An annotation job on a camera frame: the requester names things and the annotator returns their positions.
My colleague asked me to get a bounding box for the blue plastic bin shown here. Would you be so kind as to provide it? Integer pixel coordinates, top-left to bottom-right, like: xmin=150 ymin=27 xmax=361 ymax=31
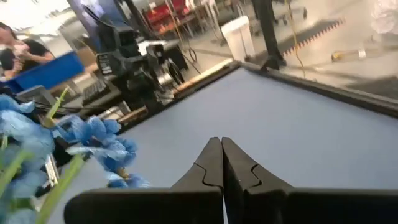
xmin=4 ymin=50 xmax=85 ymax=94

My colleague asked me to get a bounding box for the yellow plug cable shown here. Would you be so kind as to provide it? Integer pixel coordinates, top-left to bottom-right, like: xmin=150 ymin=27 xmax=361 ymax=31
xmin=331 ymin=49 xmax=368 ymax=62

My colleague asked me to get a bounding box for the white bin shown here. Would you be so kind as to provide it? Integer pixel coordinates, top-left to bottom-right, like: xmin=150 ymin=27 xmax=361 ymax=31
xmin=220 ymin=15 xmax=256 ymax=63

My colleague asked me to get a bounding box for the red tool cart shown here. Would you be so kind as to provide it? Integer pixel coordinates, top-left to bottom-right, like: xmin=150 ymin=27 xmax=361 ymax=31
xmin=141 ymin=0 xmax=200 ymax=35

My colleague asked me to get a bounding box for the black stand pole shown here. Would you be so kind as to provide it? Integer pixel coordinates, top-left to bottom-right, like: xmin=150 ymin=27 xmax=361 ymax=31
xmin=251 ymin=0 xmax=289 ymax=72

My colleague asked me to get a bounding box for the dark monitor panel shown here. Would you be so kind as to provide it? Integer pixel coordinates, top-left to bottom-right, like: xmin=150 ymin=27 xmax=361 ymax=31
xmin=67 ymin=0 xmax=125 ymax=54

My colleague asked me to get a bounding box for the orange striped floor strip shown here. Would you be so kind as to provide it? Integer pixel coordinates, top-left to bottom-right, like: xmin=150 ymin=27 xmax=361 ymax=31
xmin=281 ymin=17 xmax=346 ymax=58

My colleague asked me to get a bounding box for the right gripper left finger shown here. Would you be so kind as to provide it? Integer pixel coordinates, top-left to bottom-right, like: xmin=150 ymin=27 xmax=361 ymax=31
xmin=63 ymin=136 xmax=225 ymax=224

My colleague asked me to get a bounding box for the blue artificial flower bunch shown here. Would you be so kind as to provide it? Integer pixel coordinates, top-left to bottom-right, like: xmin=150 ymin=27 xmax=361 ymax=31
xmin=52 ymin=114 xmax=150 ymax=189
xmin=0 ymin=88 xmax=72 ymax=224

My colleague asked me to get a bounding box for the yellow extension cable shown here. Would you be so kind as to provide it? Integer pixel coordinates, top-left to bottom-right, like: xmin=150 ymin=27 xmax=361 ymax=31
xmin=284 ymin=0 xmax=307 ymax=78

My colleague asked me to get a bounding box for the person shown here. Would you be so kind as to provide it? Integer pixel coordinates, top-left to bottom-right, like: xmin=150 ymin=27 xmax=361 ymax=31
xmin=0 ymin=21 xmax=57 ymax=80

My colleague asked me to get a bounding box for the large white flower bunch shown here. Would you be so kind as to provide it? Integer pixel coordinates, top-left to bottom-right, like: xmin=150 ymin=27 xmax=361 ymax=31
xmin=369 ymin=0 xmax=398 ymax=35

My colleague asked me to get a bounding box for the black keyboard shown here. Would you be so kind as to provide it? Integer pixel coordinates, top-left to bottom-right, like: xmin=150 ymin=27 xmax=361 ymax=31
xmin=81 ymin=77 xmax=111 ymax=106

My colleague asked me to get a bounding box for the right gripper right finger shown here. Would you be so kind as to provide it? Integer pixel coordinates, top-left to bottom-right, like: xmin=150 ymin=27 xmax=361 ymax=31
xmin=221 ymin=136 xmax=398 ymax=224

